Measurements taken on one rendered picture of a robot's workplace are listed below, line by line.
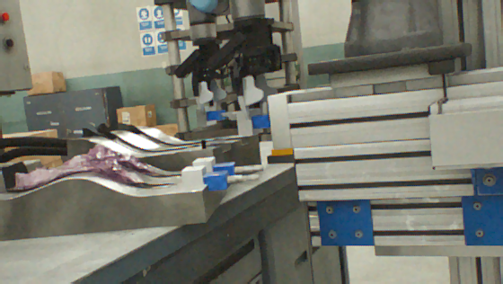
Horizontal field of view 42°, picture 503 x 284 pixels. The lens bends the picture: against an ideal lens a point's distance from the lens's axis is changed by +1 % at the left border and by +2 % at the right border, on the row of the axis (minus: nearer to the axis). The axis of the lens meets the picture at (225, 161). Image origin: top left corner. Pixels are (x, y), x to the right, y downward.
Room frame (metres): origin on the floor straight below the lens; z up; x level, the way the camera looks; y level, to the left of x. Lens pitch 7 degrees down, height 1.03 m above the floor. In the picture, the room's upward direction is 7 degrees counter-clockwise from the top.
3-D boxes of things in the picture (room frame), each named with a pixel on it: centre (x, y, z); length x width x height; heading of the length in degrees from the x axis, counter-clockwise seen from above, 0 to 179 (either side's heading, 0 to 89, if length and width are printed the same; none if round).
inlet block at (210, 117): (1.91, 0.00, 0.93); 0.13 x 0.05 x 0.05; 57
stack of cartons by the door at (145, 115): (8.28, 0.87, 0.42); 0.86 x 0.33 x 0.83; 70
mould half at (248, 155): (1.57, 0.19, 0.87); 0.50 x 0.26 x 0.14; 64
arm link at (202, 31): (1.93, 0.02, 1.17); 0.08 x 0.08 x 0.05
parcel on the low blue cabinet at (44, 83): (8.68, 2.23, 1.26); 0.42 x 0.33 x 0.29; 70
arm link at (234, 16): (1.43, -0.09, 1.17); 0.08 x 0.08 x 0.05
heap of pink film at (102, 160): (1.22, 0.27, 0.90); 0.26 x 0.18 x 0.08; 82
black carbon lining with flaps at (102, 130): (1.55, 0.18, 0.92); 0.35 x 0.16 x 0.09; 64
